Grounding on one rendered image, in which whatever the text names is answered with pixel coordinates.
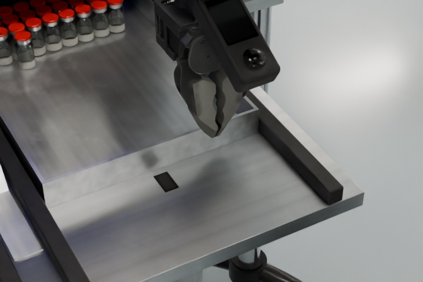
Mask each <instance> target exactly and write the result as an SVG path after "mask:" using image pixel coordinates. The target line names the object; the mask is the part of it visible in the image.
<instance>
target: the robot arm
mask: <svg viewBox="0 0 423 282"><path fill-rule="evenodd" d="M169 1H170V2H169ZM167 2H168V3H167ZM163 3H166V4H163ZM154 13H155V33H156V42H157V43H158V44H159V45H160V46H161V47H162V48H163V50H164V51H165V52H166V54H168V56H169V57H170V58H171V59H172V60H173V61H176V62H177V66H176V68H175V70H174V82H175V84H176V87H177V89H178V91H179V93H180V95H181V96H182V98H183V99H184V101H185V102H186V104H187V105H188V109H189V112H190V113H191V115H192V117H193V118H194V120H195V122H196V123H197V125H198V126H199V127H200V128H201V129H202V131H203V132H204V133H206V134H207V135H208V136H209V137H211V138H214V137H217V136H219V135H221V133H222V132H223V130H224V129H225V127H226V126H227V125H228V123H229V121H230V120H231V119H232V117H233V115H234V114H235V112H236V111H237V109H238V107H239V105H240V102H241V101H242V98H243V97H244V96H245V95H246V92H247V91H248V90H250V89H254V88H255V87H259V86H262V85H264V84H267V83H270V82H273V81H274V80H275V79H276V77H277V76H278V74H279V72H280V70H281V69H280V66H279V64H278V62H277V60H276V59H275V57H274V55H273V53H272V51H271V50H270V48H269V46H268V44H267V43H266V41H265V39H264V37H263V35H262V34H261V32H260V30H259V28H258V27H257V25H256V23H255V21H254V19H253V18H252V16H251V14H250V12H249V10H248V9H247V7H246V5H245V4H244V2H243V0H174V1H173V2H171V0H154ZM159 20H160V31H161V34H160V31H159ZM214 96H215V97H216V99H217V101H216V106H217V111H215V109H214V107H213V98H214Z"/></svg>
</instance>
